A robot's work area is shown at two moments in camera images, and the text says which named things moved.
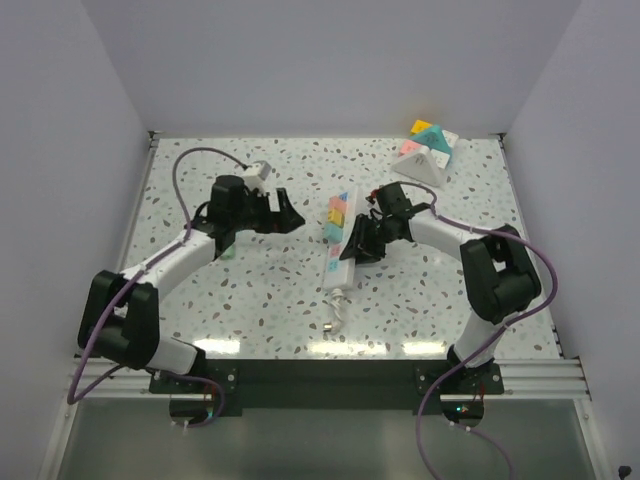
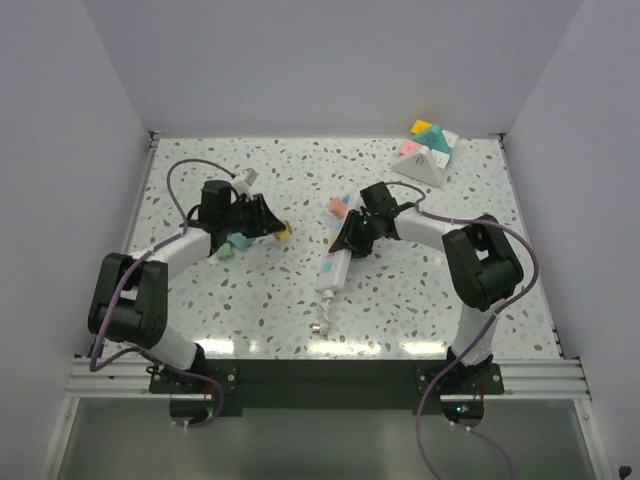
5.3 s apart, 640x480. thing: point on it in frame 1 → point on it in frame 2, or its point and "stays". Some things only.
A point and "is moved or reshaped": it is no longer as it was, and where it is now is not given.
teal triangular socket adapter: [434, 137] stays
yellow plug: [336, 217] is moved or reshaped
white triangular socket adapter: [426, 166] stays
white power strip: [339, 274] is moved or reshaped
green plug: [229, 254] stays
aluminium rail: [520, 380] stays
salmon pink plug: [337, 202] stays
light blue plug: [333, 233] → [238, 239]
